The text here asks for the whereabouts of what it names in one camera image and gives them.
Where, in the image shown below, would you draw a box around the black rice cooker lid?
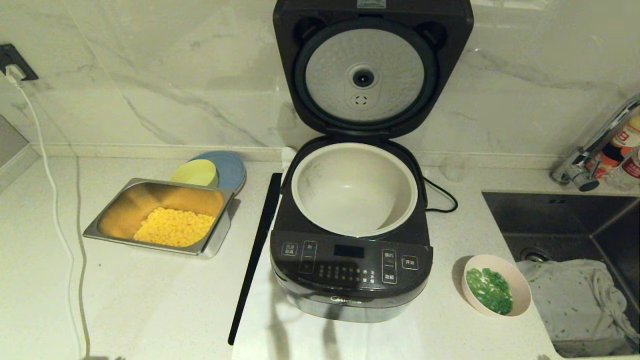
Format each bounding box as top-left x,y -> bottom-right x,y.
272,0 -> 475,139

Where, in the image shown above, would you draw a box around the chopped green onions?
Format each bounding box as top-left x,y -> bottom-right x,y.
465,267 -> 514,316

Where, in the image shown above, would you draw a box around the pink bowl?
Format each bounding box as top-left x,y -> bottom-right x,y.
461,254 -> 532,319

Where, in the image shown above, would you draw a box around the white inner pot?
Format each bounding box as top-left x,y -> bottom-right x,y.
291,142 -> 419,239

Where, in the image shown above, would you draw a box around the black rice cooker base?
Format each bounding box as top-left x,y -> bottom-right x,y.
270,134 -> 434,324

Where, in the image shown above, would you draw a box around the blue plate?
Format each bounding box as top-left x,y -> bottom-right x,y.
189,151 -> 247,196

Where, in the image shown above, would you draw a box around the long black flat strip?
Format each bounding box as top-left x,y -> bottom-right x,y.
228,172 -> 284,346

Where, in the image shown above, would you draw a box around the pale yellow plate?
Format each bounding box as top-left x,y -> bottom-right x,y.
170,159 -> 219,189

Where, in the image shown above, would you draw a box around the clear glass cup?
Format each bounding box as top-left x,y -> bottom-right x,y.
440,154 -> 471,182

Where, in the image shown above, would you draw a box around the yellow corn kernels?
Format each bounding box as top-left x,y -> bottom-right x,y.
133,207 -> 216,248

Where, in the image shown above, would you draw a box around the stainless steel food pan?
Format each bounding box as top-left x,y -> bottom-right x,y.
82,177 -> 236,260

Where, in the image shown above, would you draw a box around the metal sink drain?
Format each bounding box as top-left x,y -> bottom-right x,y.
520,246 -> 551,264

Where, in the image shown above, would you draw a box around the chrome faucet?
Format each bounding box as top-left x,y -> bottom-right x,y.
549,95 -> 640,193

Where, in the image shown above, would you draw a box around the grey white dish cloth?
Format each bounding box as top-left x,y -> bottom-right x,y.
516,258 -> 640,356

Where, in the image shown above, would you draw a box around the orange bottle with red label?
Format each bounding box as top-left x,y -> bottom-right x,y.
585,116 -> 640,180

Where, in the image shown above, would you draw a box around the clear bottle with red label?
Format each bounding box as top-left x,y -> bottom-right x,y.
605,147 -> 640,192

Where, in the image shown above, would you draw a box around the black cord loop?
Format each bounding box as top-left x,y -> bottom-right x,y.
424,177 -> 459,214

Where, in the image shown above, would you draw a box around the white power cable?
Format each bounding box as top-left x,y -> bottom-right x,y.
14,80 -> 85,360

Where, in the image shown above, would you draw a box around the black wall socket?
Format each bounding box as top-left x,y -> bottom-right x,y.
0,43 -> 39,82

